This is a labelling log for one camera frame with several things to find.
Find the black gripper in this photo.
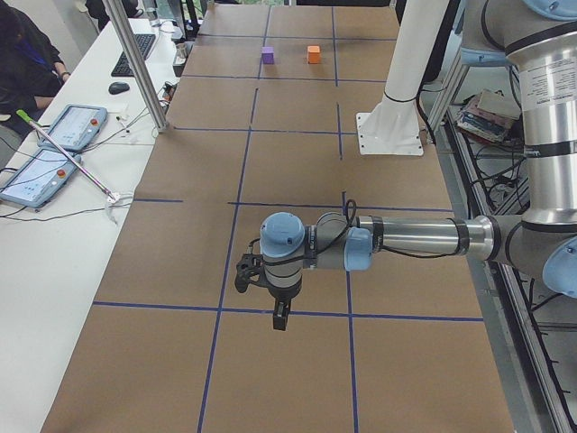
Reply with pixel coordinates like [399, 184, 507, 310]
[269, 288, 299, 331]

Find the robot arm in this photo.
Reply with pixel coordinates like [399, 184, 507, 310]
[235, 1, 576, 330]

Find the purple foam block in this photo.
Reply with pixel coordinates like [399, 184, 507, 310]
[261, 46, 275, 65]

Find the orange foam block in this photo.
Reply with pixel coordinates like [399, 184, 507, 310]
[307, 45, 321, 64]

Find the metal cup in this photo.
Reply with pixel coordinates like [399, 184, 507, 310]
[174, 42, 188, 65]

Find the upper teach pendant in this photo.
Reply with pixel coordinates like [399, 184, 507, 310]
[46, 104, 108, 153]

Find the teach pendant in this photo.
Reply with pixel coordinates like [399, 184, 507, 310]
[1, 148, 78, 208]
[46, 104, 108, 153]

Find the black computer mouse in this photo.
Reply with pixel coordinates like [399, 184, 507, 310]
[108, 81, 130, 95]

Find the lower teach pendant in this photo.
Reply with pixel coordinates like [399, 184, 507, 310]
[1, 148, 78, 208]

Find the stack of books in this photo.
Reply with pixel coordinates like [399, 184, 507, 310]
[456, 89, 524, 143]

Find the black keyboard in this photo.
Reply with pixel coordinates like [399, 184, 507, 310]
[110, 33, 157, 78]

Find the metal rod green tip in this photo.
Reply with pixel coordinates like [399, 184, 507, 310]
[16, 109, 121, 204]

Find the seated person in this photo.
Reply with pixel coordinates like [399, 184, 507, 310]
[1, 1, 70, 138]

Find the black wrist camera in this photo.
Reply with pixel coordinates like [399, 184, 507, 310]
[234, 253, 267, 293]

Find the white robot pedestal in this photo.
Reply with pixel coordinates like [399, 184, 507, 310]
[355, 0, 465, 157]

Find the aluminium frame post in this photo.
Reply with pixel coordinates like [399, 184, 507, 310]
[103, 0, 168, 134]

